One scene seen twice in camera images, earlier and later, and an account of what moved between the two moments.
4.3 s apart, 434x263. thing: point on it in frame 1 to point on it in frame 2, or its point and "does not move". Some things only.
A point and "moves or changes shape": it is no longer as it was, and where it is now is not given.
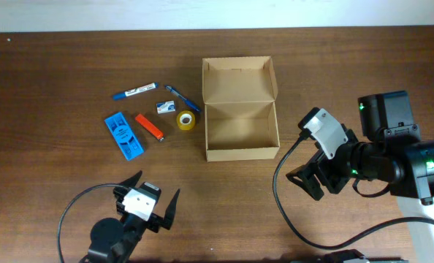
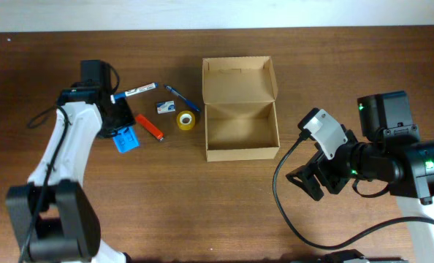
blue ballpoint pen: [182, 96] does not move
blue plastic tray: [124, 136] moves or changes shape
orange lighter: [149, 127] does not move
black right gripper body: [326, 174] does not move
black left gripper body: [153, 220] to [118, 119]
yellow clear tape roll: [185, 120] does not move
